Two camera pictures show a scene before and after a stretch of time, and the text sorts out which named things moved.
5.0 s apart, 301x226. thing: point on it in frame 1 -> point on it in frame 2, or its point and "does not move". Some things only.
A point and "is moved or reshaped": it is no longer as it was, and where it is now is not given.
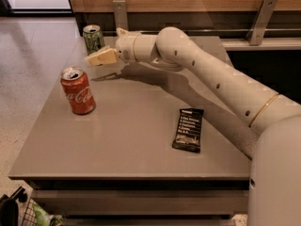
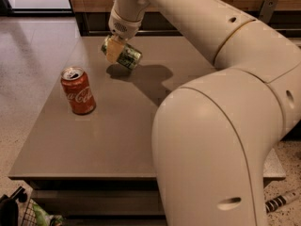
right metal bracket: [261, 21] does not move
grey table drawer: [145, 201] does not move
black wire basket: [9, 210] does not move
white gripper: [125, 48] -> [123, 26]
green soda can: [93, 38] is moved or reshaped
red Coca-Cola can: [79, 94] does not move
